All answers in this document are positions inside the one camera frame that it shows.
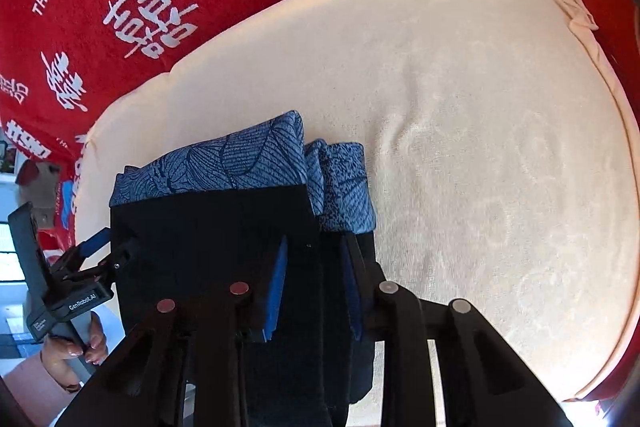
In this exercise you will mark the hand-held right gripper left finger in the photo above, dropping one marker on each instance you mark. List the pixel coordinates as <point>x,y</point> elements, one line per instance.
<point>276,292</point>

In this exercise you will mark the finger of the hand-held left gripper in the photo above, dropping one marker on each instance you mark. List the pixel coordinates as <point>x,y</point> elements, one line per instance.
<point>120,257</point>
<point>92,243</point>

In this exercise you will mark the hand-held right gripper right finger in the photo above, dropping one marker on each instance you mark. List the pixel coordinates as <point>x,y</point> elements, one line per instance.
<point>354,307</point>

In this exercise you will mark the dark navy pants blue waistband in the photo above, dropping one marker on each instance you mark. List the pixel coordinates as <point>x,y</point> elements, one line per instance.
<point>210,232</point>

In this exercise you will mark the person's left forearm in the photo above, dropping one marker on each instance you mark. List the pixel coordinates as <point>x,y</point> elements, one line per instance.
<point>30,382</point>

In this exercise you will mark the person's left hand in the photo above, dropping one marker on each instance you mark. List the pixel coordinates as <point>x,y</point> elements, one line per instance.
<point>62,352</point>

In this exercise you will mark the white shelf unit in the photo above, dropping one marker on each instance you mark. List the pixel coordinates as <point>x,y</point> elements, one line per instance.
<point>10,257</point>

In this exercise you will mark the red and blue packet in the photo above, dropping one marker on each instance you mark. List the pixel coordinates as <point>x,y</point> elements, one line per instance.
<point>59,212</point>

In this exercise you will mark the cream round table mat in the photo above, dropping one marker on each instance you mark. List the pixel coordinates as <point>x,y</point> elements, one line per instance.
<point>475,132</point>

